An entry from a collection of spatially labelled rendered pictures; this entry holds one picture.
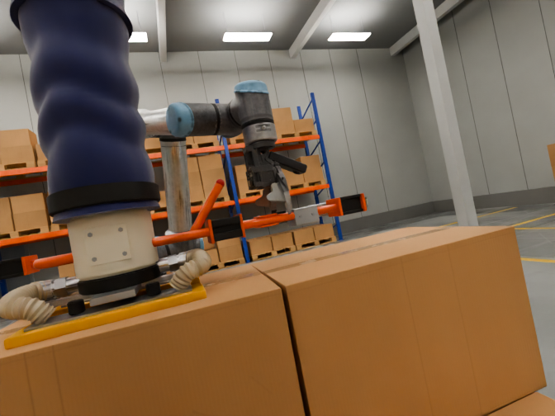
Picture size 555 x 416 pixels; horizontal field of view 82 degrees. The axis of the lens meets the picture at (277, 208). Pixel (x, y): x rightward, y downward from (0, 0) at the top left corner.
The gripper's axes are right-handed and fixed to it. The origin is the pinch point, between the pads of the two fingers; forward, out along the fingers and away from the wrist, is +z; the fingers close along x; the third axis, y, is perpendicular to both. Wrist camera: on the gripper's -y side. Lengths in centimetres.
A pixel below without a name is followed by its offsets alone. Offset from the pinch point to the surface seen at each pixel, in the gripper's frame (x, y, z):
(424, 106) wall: -807, -877, -272
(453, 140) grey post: -148, -233, -36
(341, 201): 4.1, -16.0, -0.6
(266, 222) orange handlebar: 4.0, 6.2, 0.8
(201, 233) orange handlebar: 4.1, 22.5, 0.2
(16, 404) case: 20, 56, 21
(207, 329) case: 21.9, 25.8, 17.2
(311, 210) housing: 4.1, -6.7, 0.2
